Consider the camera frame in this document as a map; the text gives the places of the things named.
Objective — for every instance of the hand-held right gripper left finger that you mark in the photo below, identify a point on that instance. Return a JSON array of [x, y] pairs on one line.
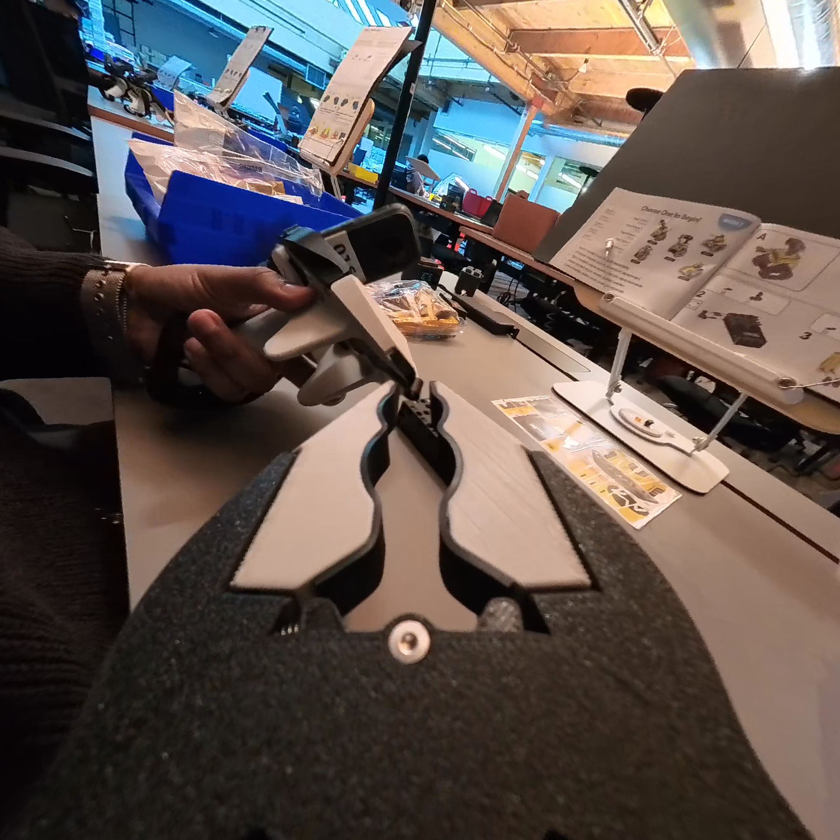
[[315, 518]]

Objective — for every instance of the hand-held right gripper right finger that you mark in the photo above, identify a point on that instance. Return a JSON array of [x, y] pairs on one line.
[[512, 525]]

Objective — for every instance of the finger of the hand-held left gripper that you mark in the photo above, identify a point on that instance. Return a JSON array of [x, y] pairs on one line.
[[374, 321]]

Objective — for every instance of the black perforated plastic block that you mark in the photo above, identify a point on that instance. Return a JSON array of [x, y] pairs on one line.
[[426, 439]]

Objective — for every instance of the person's left forearm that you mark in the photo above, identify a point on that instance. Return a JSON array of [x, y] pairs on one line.
[[46, 302]]

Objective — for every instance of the person's left hand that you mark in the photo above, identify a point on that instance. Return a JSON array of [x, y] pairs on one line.
[[177, 295]]

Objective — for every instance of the bag of yellow parts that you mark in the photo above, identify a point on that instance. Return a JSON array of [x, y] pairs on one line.
[[420, 315]]

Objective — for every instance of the small black device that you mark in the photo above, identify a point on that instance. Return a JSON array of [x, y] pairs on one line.
[[433, 272]]

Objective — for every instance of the small black plastic part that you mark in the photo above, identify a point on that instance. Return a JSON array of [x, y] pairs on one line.
[[472, 279]]

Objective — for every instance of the red bag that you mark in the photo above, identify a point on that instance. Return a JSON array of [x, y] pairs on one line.
[[479, 203]]

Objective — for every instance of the yellow grey sticker sheet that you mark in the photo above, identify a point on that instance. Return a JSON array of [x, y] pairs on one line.
[[623, 485]]

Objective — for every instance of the instruction sheet stand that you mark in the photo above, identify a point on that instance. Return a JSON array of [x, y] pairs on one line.
[[348, 85], [239, 65]]

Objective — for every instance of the blue plastic bin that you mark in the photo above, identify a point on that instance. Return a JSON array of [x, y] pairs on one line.
[[216, 229]]

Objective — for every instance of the black pole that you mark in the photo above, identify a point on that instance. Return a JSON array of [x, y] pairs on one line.
[[407, 79]]

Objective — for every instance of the clear bags of parts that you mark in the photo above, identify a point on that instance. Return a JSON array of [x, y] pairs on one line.
[[216, 164]]

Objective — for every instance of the metal wristwatch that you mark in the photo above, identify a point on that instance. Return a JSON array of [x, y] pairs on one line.
[[105, 295]]

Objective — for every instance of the open instruction manual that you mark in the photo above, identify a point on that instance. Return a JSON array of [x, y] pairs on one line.
[[656, 256]]

